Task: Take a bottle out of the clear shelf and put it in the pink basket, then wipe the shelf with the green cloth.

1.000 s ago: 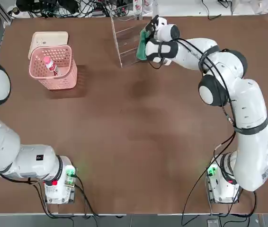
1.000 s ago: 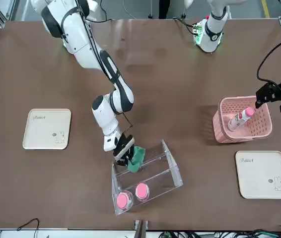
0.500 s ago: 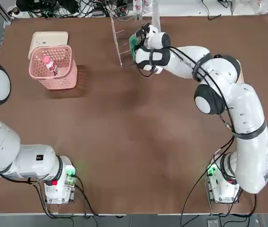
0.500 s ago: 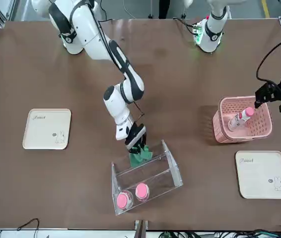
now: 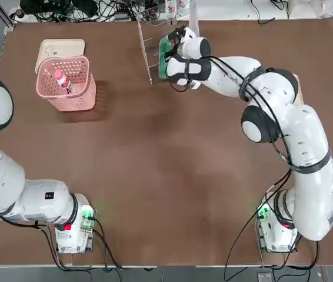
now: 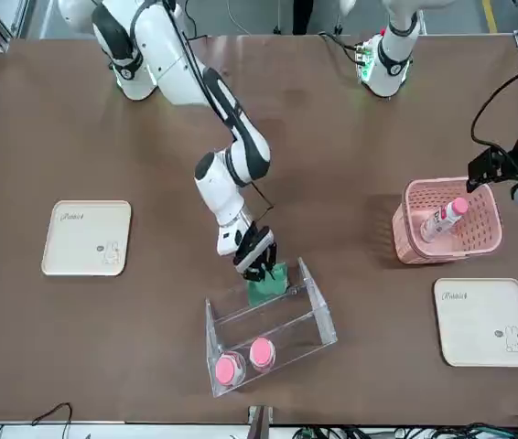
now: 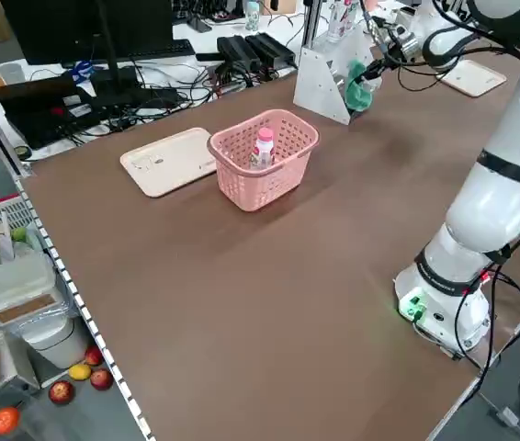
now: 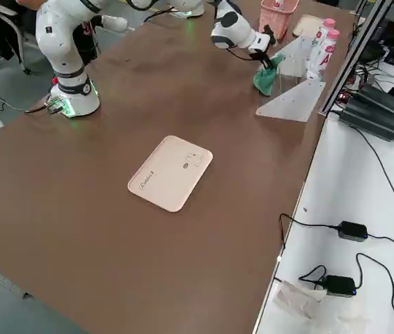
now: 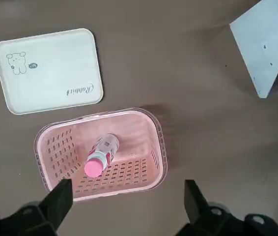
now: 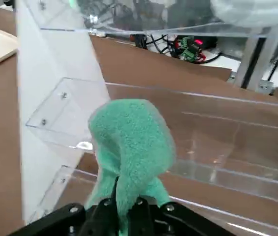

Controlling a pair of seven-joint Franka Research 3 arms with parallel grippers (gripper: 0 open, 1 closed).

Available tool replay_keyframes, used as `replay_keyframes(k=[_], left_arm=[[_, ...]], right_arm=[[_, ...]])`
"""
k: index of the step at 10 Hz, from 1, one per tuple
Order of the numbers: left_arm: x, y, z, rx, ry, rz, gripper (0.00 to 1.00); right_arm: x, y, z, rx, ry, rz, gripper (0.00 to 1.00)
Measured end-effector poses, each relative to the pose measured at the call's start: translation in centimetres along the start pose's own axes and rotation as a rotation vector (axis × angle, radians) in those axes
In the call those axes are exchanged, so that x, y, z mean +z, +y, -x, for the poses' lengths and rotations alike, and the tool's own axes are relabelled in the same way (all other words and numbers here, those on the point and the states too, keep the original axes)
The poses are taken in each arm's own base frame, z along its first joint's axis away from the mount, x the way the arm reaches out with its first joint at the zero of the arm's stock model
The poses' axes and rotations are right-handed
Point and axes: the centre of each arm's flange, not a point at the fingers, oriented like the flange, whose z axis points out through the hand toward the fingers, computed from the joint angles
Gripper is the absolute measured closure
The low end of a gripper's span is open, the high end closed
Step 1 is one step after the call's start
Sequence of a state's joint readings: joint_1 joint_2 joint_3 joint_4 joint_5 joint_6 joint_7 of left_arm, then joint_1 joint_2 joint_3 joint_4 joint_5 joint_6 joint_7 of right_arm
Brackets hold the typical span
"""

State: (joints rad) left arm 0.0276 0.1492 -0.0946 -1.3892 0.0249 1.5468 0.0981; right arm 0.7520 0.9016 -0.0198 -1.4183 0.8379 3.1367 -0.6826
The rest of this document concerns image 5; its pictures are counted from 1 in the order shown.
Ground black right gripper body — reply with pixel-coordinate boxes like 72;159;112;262
177;26;187;56

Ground clear acrylic shelf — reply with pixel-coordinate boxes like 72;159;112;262
136;0;200;86

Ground pink plastic basket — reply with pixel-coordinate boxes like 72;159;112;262
35;55;97;112

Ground black ribbed power supply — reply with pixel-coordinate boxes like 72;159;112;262
19;0;73;15
71;0;97;18

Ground beige rabbit print tray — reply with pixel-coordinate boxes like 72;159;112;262
35;39;86;74
291;73;305;106

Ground white paper boxes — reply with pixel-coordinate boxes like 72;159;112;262
289;0;333;18

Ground tangled black desk cables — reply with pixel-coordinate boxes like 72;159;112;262
95;0;139;22

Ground thin black desk cable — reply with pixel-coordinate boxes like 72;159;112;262
250;0;276;25

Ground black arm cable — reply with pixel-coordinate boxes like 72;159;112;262
224;55;295;280

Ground aluminium frame post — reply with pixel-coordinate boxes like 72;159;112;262
0;13;16;35

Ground black base power cable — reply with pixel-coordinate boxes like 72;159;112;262
44;216;124;273
300;227;321;270

